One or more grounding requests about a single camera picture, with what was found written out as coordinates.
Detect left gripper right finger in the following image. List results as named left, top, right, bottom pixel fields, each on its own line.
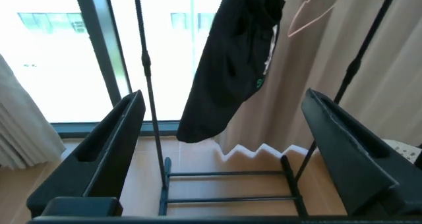
left=301, top=88, right=422, bottom=217

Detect black shorts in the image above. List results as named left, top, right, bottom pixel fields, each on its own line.
left=176, top=0, right=286, bottom=144

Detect black clothes rack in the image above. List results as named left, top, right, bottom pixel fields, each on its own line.
left=131, top=0, right=402, bottom=217

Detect pink clothes hanger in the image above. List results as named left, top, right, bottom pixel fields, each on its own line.
left=287, top=0, right=343, bottom=38

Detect window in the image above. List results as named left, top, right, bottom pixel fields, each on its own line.
left=0, top=0, right=231, bottom=139

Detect white laundry basket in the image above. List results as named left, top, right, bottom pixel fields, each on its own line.
left=384, top=138, right=422, bottom=165

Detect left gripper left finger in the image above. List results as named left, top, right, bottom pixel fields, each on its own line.
left=26, top=90, right=146, bottom=218

